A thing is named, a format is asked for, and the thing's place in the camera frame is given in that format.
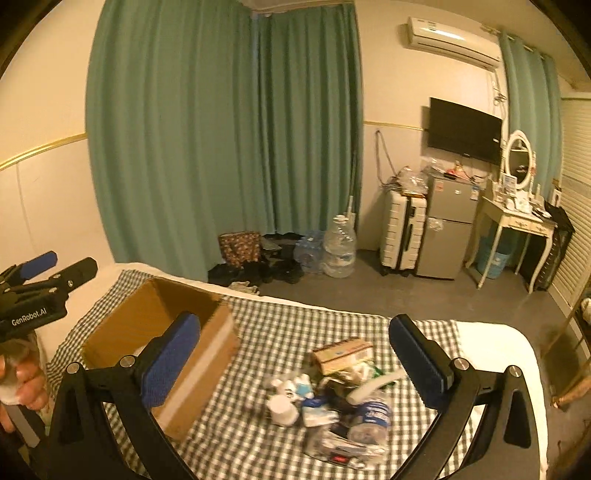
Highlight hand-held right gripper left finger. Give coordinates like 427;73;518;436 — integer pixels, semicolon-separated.
45;312;201;480

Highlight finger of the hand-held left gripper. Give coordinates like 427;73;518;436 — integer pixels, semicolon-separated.
0;251;59;289
28;257;99;296

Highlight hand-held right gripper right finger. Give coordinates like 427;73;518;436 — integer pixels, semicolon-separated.
388;314;543;480

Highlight green plastic wrapper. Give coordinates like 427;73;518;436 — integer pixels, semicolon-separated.
355;361;384;384

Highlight white paper tube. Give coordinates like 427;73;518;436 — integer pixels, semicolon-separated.
346;371;403;405

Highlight brown cardboard box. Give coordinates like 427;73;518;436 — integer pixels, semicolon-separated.
82;278;241;441

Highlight clear plastic bottle blue label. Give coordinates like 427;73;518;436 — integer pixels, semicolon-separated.
348;392;396;444

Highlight tan medicine box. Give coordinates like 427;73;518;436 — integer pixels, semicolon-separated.
311;337;375;376

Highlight blue white tissue packet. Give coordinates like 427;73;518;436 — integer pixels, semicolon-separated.
302;398;341;428

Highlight printed plastic packet red label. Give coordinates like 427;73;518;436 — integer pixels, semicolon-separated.
305;425;389;470

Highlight white plastic bottle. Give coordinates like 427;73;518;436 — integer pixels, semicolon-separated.
267;394;300;428

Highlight person's left hand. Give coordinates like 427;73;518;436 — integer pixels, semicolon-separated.
0;339;47;433

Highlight green checked blanket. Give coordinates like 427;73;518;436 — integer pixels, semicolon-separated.
44;270;476;480

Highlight blue waste bin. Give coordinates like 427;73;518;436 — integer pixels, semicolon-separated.
477;235;513;280

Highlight white ribbed suitcase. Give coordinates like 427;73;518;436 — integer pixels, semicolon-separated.
379;188;428;277

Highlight brown patterned bag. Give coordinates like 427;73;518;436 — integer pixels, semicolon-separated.
218;231;262;269

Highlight silver small fridge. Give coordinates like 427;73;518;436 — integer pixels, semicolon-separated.
416;171;485;280

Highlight large clear water jug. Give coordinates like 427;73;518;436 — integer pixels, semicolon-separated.
322;215;357;278

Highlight pack of water bottles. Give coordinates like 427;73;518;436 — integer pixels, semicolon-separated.
294;229;331;274

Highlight wooden chair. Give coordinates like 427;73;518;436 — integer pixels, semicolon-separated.
538;286;591;411

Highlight white dressing table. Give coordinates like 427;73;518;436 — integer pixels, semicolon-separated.
464;187;557;294

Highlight clear plastic bags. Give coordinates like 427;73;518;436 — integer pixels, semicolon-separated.
392;166;430;197

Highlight black bag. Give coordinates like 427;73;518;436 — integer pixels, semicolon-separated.
522;200;576;292

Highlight white slatted wardrobe door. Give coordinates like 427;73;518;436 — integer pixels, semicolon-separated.
551;97;591;320

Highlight white oval vanity mirror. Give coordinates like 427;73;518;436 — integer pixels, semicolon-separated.
501;130;537;191

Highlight green eyelet curtain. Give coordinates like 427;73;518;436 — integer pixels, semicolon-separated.
500;30;562;195

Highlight white air conditioner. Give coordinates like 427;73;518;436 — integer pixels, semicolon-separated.
406;17;502;70

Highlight grey wall cable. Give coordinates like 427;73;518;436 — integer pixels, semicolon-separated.
375;130;393;186

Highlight black wall television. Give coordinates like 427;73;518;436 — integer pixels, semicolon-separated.
427;97;504;166

